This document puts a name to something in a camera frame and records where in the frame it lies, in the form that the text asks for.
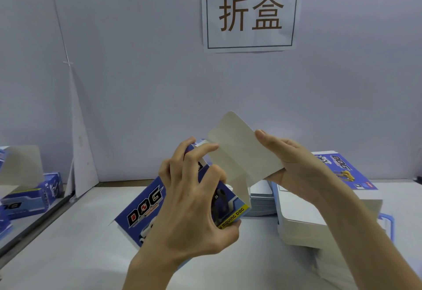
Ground person's right hand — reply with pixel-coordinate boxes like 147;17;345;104
255;129;345;203

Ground person's left hand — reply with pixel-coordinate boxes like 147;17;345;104
124;137;242;274

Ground stack of boxes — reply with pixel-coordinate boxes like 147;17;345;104
248;180;278;217
270;151;396;290

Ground blue dog-print cardboard box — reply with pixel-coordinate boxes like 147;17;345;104
114;110;286;251

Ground pile of blue boxes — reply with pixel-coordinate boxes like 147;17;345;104
0;144;65;239

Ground person's left forearm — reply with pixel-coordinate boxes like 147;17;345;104
122;260;192;290

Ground person's right forearm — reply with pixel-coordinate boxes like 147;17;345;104
322;180;422;290

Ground white paper wall sign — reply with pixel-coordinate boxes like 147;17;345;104
201;0;304;54

